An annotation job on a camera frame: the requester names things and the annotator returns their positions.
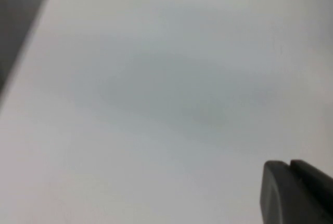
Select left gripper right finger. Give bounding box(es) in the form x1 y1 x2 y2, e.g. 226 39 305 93
289 159 333 206

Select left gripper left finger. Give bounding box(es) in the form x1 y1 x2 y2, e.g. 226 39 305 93
260 160 333 224

